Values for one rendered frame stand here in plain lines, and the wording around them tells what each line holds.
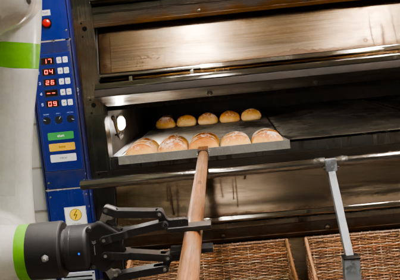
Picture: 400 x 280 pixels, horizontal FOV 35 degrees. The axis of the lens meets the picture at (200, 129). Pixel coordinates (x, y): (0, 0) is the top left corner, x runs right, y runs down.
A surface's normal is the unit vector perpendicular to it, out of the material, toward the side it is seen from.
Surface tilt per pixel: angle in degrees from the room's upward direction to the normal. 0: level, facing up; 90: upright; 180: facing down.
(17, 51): 96
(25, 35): 97
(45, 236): 49
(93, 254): 90
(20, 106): 100
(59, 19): 90
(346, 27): 70
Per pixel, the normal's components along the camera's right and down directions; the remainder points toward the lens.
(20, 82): 0.66, 0.17
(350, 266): -0.04, 0.11
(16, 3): 0.67, 0.47
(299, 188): -0.07, -0.24
